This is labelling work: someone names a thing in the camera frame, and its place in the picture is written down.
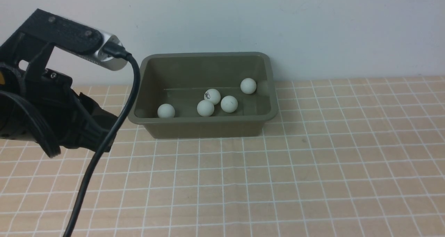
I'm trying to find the beige checkered tablecloth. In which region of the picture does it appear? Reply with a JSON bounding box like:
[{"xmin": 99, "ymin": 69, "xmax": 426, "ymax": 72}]
[{"xmin": 0, "ymin": 76, "xmax": 445, "ymax": 237}]

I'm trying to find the olive green plastic bin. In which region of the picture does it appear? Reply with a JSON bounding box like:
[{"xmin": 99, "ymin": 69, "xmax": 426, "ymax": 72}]
[{"xmin": 128, "ymin": 52, "xmax": 278, "ymax": 139}]

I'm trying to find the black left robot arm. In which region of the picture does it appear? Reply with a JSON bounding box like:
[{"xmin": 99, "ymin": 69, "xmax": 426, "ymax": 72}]
[{"xmin": 1, "ymin": 62, "xmax": 118, "ymax": 158}]

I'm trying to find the white ping-pong ball printed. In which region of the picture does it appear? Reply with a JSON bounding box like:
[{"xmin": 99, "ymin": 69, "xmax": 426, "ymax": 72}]
[
  {"xmin": 157, "ymin": 104, "xmax": 176, "ymax": 118},
  {"xmin": 204, "ymin": 89, "xmax": 221, "ymax": 105}
]

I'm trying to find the black left camera cable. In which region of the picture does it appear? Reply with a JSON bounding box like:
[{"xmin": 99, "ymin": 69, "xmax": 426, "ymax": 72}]
[{"xmin": 63, "ymin": 42, "xmax": 141, "ymax": 237}]

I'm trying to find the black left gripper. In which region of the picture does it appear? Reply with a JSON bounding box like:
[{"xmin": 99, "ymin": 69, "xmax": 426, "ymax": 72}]
[{"xmin": 1, "ymin": 63, "xmax": 117, "ymax": 158}]

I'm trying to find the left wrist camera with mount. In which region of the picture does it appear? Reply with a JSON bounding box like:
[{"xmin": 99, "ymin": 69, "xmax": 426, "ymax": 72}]
[{"xmin": 1, "ymin": 9, "xmax": 127, "ymax": 79}]

